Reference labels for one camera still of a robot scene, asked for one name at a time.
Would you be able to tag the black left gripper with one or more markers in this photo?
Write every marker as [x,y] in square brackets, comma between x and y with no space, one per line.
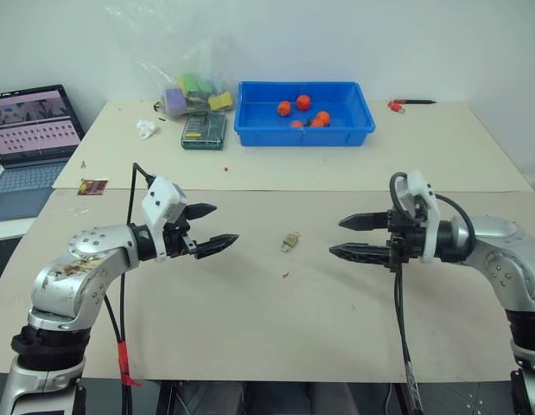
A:
[177,242]

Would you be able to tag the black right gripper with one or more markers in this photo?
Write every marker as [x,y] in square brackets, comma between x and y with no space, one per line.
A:
[403,244]

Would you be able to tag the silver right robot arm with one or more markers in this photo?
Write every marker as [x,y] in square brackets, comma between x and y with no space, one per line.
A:
[505,259]

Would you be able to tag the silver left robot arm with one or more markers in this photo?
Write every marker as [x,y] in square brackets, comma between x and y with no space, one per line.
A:
[72,276]

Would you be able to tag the small brass padlock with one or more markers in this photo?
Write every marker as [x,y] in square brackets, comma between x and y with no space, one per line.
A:
[290,241]

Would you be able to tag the green screwdriver bit case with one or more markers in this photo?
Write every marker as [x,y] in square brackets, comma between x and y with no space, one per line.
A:
[204,129]

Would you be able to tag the blue plastic bin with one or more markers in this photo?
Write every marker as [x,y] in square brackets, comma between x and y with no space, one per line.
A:
[256,125]

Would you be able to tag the crumpled white tissue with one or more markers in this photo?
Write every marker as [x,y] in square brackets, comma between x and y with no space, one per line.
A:
[146,128]

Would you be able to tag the orange fruit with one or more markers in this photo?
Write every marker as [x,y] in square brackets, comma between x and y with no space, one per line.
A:
[323,116]
[297,124]
[303,102]
[284,108]
[317,123]

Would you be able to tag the clear plastic bag with blocks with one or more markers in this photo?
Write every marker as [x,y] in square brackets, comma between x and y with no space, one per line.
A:
[193,93]

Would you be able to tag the black pen with red clip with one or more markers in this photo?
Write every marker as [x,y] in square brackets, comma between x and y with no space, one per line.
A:
[416,101]

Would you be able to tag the open grey laptop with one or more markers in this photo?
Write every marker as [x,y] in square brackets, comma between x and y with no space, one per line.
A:
[29,129]

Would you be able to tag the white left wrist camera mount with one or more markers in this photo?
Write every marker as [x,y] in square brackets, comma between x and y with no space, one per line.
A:
[161,201]

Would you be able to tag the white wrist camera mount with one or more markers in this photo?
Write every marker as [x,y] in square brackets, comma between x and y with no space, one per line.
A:
[428,225]
[161,201]

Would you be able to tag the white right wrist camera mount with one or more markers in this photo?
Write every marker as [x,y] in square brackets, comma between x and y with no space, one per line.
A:
[428,225]

